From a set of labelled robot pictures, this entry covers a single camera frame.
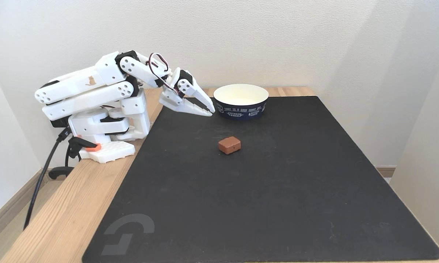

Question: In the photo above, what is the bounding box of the red white black servo cable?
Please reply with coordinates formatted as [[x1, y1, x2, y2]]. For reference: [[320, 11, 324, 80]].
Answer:
[[146, 53, 180, 94]]

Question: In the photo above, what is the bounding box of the navy and cream paper bowl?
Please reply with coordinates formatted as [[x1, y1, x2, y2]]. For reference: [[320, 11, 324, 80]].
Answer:
[[213, 84, 269, 121]]

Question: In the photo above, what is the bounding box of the black clamp with orange tab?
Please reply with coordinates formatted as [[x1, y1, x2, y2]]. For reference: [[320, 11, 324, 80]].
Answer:
[[49, 136, 102, 180]]

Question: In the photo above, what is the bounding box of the black power cable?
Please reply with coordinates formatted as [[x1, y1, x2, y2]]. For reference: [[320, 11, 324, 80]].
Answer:
[[23, 126, 73, 230]]

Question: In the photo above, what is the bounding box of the brown block toy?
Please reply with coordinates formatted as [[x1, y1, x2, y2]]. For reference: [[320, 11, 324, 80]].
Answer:
[[218, 136, 241, 155]]

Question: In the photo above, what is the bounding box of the black desk mat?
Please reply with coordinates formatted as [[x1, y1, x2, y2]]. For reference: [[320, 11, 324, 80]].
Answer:
[[82, 96, 439, 263]]

